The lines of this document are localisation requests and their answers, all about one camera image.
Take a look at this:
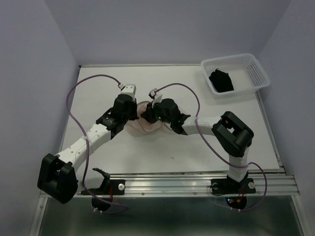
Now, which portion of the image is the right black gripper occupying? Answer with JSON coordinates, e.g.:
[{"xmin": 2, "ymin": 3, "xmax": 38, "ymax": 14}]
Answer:
[{"xmin": 140, "ymin": 100, "xmax": 172, "ymax": 125}]

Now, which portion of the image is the black bra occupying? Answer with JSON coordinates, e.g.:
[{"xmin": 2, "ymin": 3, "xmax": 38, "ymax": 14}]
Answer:
[{"xmin": 209, "ymin": 69, "xmax": 234, "ymax": 93}]

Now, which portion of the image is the pink bra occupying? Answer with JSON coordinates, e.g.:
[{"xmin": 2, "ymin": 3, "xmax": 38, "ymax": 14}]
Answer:
[{"xmin": 137, "ymin": 101, "xmax": 162, "ymax": 133}]

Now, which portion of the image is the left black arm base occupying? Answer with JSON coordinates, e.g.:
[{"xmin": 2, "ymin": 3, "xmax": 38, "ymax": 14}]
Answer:
[{"xmin": 85, "ymin": 168, "xmax": 126, "ymax": 196}]

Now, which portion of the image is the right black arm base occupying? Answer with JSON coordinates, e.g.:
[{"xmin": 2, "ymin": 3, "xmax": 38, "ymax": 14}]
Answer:
[{"xmin": 210, "ymin": 177, "xmax": 256, "ymax": 196}]

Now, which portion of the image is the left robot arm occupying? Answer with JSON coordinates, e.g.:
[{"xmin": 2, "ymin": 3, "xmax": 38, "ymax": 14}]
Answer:
[{"xmin": 37, "ymin": 92, "xmax": 138, "ymax": 204}]

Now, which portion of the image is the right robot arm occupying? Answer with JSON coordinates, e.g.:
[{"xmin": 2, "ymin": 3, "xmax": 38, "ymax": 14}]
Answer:
[{"xmin": 140, "ymin": 98, "xmax": 254, "ymax": 192}]

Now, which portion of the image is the white plastic basket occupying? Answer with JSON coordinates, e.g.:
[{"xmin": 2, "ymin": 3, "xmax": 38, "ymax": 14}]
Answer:
[{"xmin": 201, "ymin": 54, "xmax": 270, "ymax": 99}]

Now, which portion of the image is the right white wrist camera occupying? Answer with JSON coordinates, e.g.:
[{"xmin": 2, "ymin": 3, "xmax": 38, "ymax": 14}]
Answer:
[{"xmin": 149, "ymin": 88, "xmax": 162, "ymax": 107}]

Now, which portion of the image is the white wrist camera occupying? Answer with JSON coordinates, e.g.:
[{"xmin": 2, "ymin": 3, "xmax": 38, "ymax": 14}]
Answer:
[
  {"xmin": 149, "ymin": 88, "xmax": 162, "ymax": 107},
  {"xmin": 118, "ymin": 84, "xmax": 136, "ymax": 100}
]

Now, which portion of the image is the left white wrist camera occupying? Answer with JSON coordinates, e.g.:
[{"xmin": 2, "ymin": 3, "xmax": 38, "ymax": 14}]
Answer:
[{"xmin": 118, "ymin": 84, "xmax": 136, "ymax": 100}]

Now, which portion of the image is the aluminium mounting rail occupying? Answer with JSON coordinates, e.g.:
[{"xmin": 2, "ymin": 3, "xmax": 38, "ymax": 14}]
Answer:
[{"xmin": 40, "ymin": 174, "xmax": 301, "ymax": 197}]

